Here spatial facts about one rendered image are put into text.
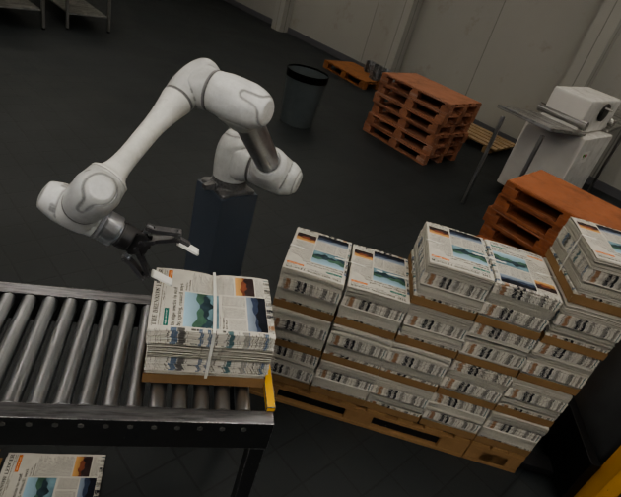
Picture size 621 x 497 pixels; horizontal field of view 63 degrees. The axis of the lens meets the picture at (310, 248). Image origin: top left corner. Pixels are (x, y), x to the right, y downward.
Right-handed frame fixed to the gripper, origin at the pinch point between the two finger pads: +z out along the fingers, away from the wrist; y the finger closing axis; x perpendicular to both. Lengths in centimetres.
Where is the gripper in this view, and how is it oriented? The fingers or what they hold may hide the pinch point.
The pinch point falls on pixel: (181, 266)
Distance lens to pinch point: 152.9
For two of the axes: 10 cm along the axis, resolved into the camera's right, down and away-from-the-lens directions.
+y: -6.5, 6.7, 3.5
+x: 1.5, 5.7, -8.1
